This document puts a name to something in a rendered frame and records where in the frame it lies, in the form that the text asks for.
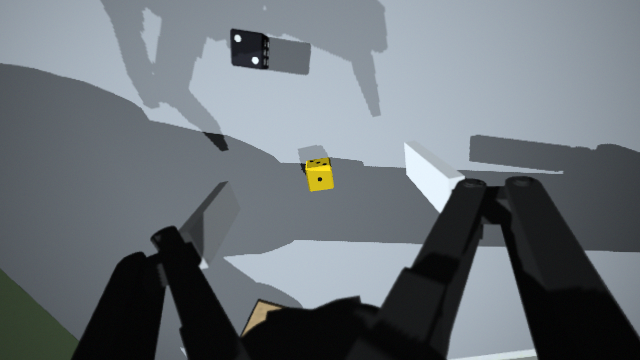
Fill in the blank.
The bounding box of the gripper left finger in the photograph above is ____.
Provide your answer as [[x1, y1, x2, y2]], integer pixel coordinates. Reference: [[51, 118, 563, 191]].
[[71, 181, 251, 360]]

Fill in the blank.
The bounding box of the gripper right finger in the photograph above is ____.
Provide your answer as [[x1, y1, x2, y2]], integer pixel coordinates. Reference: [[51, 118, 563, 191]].
[[345, 140, 640, 360]]

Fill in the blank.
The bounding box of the black die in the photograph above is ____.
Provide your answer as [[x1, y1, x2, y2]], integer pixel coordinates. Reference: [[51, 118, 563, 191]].
[[230, 28, 269, 70]]

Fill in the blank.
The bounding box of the tan textured mat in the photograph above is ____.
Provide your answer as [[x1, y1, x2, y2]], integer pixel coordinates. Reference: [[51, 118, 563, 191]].
[[242, 299, 287, 335]]

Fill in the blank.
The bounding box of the yellow die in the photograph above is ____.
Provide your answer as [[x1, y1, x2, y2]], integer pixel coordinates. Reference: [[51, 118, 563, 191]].
[[305, 157, 334, 191]]

